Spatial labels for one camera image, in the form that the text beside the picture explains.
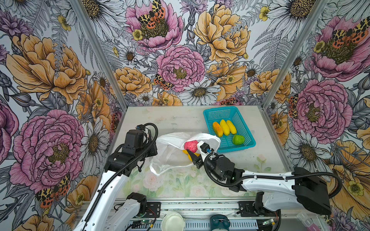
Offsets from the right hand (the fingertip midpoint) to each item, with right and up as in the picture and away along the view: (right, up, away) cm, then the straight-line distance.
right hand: (191, 149), depth 72 cm
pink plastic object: (+57, -34, -2) cm, 67 cm away
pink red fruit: (0, +3, -5) cm, 6 cm away
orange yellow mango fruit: (+19, +8, +30) cm, 36 cm away
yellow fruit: (+30, +8, +30) cm, 43 cm away
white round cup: (-9, -35, -1) cm, 36 cm away
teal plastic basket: (+32, +18, +36) cm, 52 cm away
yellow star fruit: (-2, -1, -2) cm, 4 cm away
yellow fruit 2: (+24, +9, +30) cm, 40 cm away
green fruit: (+31, +2, +22) cm, 38 cm away
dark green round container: (+12, -30, -8) cm, 34 cm away
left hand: (-18, -1, +1) cm, 18 cm away
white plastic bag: (-6, 0, -3) cm, 7 cm away
